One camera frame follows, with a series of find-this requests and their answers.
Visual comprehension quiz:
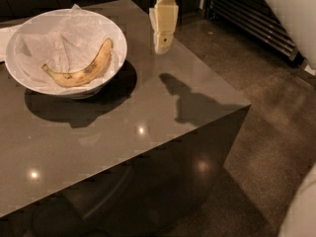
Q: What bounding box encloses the dark slatted appliance grille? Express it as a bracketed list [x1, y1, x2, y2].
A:
[206, 0, 303, 66]

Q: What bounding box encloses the white bowl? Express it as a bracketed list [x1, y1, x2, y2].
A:
[3, 8, 128, 101]

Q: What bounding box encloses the white paper liner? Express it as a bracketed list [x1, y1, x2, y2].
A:
[13, 4, 120, 94]

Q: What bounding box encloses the yellow spotted banana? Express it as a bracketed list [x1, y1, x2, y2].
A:
[41, 39, 113, 88]

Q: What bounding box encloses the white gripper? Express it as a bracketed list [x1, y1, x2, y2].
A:
[149, 0, 179, 54]

